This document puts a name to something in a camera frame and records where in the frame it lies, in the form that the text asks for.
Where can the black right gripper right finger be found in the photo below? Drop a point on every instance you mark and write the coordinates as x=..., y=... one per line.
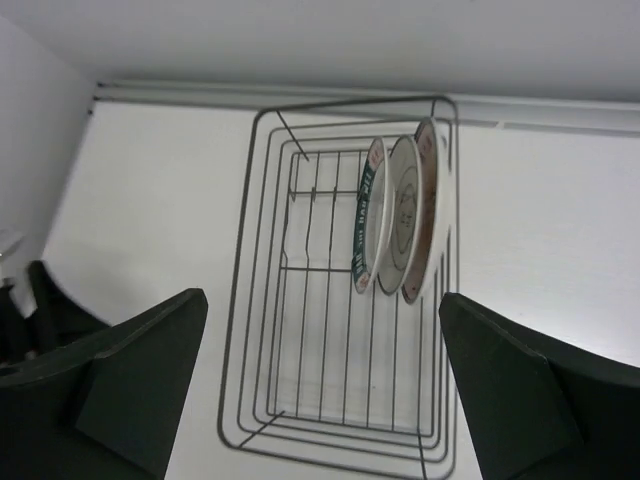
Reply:
x=537, y=407

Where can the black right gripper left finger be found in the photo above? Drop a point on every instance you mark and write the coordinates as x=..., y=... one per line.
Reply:
x=108, y=405

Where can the grey wire dish rack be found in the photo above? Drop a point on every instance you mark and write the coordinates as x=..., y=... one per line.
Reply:
x=314, y=371

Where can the orange patterned white plate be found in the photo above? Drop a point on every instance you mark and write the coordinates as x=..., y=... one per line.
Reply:
x=437, y=212

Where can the white plate with black rings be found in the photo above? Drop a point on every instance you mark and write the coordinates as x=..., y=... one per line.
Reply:
x=407, y=176

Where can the green rimmed white plate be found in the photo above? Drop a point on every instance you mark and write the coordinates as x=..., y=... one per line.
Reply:
x=372, y=217

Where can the aluminium table frame rail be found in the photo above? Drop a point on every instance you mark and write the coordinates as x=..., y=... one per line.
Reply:
x=617, y=119

